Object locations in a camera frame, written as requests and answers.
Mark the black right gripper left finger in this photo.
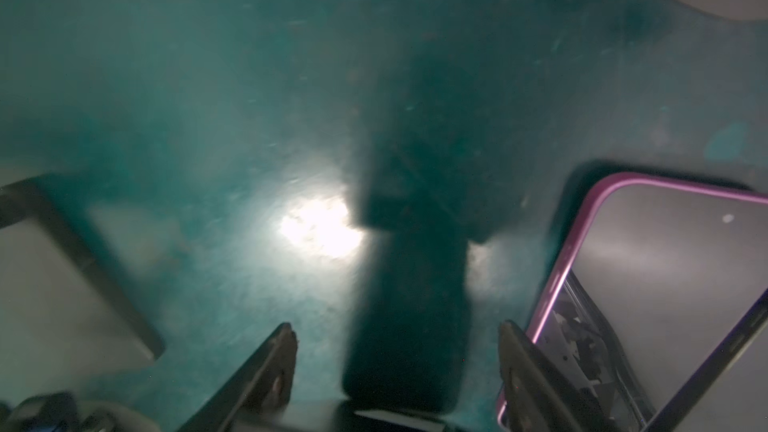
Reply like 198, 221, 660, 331
180, 322, 298, 431

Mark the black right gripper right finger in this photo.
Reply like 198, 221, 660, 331
498, 321, 606, 431

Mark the phone with pink case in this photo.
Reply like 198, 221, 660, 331
519, 173, 767, 431

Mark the black phone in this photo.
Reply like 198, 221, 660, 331
1, 180, 165, 403

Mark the black phone stand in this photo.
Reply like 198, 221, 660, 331
282, 400, 461, 432

